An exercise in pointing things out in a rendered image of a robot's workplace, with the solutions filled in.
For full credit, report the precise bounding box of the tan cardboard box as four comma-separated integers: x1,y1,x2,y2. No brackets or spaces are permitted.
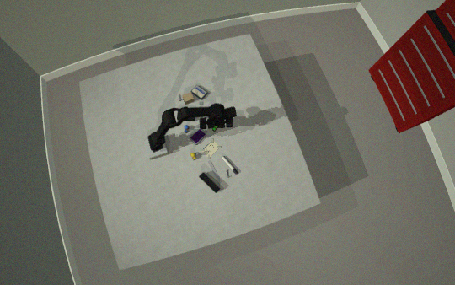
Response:
182,92,195,105

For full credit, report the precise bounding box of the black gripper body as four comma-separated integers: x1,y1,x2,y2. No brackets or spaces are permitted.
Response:
199,117,233,129

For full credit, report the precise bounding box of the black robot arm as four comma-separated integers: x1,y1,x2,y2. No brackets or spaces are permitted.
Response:
147,103,237,153

